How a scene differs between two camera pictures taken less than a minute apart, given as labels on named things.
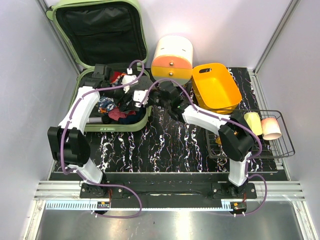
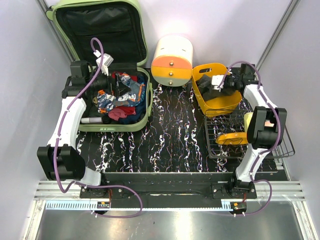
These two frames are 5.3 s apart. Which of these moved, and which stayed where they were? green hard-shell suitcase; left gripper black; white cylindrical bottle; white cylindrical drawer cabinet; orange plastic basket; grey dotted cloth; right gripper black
Moved: left gripper black; grey dotted cloth; right gripper black
Stayed: white cylindrical bottle; orange plastic basket; green hard-shell suitcase; white cylindrical drawer cabinet
